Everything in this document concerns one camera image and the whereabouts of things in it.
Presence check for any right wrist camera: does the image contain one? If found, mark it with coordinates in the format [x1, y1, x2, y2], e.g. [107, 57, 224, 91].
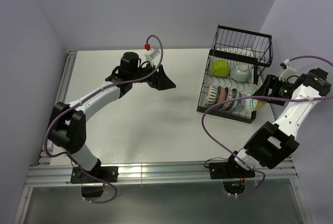
[279, 59, 297, 82]

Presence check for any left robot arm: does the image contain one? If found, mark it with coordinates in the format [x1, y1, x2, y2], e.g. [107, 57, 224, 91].
[46, 48, 176, 182]

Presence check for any white bowl pink interior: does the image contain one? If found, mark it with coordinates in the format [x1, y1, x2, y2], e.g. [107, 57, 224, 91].
[204, 85, 220, 107]

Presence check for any blue triangle pattern bowl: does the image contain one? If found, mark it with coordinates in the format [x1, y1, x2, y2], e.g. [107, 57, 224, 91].
[222, 87, 237, 111]

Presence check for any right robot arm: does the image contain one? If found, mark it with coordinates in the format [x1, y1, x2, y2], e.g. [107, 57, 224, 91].
[225, 68, 331, 177]

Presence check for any celadon green bowl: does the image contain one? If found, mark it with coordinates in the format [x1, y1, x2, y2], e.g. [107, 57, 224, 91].
[230, 64, 250, 82]

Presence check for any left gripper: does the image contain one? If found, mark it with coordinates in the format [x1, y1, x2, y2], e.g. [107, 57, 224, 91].
[130, 61, 175, 91]

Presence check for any blue floral bowl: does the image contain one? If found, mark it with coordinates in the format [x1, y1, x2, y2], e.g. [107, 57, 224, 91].
[229, 89, 242, 111]

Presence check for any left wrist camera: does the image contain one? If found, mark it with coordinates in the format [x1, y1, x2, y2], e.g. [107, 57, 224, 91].
[144, 43, 160, 67]

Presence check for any yellow daisy bowl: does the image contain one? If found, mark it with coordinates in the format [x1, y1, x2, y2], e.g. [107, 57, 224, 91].
[245, 84, 266, 113]

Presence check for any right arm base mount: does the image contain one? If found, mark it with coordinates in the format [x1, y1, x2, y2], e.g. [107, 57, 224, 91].
[203, 157, 255, 197]

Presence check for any aluminium frame rail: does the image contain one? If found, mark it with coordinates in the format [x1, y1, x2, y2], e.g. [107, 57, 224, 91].
[15, 49, 313, 223]

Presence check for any green square bowl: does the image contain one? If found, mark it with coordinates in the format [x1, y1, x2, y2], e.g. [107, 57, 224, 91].
[211, 60, 229, 78]

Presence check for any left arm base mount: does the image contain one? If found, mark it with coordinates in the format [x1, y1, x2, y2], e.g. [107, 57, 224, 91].
[70, 166, 119, 203]

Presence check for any black wire dish rack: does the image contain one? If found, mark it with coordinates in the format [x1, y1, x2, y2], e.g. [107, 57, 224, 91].
[197, 25, 273, 113]

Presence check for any leaf pattern bowl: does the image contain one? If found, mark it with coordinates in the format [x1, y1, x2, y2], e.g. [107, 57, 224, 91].
[215, 86, 228, 104]

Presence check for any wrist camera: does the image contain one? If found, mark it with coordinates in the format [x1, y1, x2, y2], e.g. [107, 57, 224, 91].
[144, 43, 160, 67]
[279, 59, 297, 82]

